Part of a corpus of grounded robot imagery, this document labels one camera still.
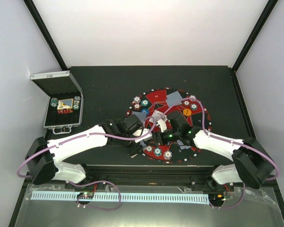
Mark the white blue chip seat six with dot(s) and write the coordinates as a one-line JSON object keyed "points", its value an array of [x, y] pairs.
{"points": [[167, 155]]}

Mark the green blue chip seat two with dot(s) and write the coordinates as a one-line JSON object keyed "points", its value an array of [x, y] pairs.
{"points": [[193, 106]]}

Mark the aluminium poker case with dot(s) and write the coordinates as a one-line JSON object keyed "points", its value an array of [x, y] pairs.
{"points": [[61, 85]]}

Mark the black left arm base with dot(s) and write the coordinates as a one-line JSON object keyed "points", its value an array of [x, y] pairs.
{"points": [[84, 184]]}

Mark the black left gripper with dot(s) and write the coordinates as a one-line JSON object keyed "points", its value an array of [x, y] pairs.
{"points": [[134, 150]]}

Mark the white slotted cable duct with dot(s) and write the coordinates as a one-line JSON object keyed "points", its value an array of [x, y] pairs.
{"points": [[122, 197]]}

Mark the red dice in case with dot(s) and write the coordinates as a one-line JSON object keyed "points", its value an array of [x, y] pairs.
{"points": [[64, 111]]}

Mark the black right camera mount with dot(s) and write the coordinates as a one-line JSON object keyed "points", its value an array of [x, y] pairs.
{"points": [[178, 121]]}

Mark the face up queen hearts card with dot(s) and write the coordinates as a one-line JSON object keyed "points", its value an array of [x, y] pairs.
{"points": [[157, 114]]}

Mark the green chips in case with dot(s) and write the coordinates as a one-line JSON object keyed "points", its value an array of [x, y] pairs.
{"points": [[54, 102]]}

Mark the blue card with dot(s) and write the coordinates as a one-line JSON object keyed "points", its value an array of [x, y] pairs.
{"points": [[141, 115], [175, 95]]}

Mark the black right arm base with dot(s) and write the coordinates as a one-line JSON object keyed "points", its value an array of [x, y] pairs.
{"points": [[206, 183]]}

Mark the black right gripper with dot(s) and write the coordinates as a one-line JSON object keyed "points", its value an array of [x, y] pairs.
{"points": [[162, 139]]}

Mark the round red black poker mat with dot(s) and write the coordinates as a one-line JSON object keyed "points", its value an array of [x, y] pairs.
{"points": [[157, 101]]}

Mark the green chip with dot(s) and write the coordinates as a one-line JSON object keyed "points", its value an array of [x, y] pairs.
{"points": [[157, 152], [144, 102]]}

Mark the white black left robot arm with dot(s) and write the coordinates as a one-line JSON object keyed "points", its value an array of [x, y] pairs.
{"points": [[46, 159]]}

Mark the blue small blind button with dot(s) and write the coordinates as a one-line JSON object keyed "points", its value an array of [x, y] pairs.
{"points": [[146, 111]]}

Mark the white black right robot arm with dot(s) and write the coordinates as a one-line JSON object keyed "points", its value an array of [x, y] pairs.
{"points": [[251, 163]]}

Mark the yellow boxed card deck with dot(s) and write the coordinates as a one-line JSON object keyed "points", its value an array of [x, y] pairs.
{"points": [[65, 104]]}

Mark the white blue chip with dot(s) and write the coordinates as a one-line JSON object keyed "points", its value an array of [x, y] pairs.
{"points": [[192, 97], [137, 99]]}

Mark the yellow big blind button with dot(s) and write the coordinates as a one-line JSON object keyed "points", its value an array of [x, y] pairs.
{"points": [[187, 112]]}

